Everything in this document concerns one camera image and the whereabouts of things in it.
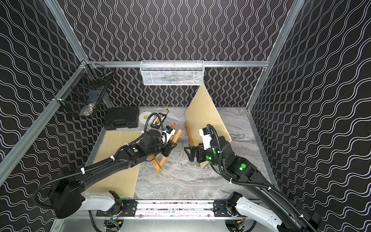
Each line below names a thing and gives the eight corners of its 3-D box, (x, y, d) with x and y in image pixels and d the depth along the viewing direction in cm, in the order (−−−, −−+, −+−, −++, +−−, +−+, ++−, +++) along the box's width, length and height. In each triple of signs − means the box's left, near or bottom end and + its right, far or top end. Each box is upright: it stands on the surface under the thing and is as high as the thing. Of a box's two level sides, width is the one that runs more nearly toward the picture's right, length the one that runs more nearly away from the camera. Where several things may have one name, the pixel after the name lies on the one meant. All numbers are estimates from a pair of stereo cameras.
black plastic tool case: (105, 131, 108) (100, 124, 102) (113, 112, 121) (109, 105, 115) (136, 131, 109) (133, 125, 103) (141, 112, 121) (139, 105, 115)
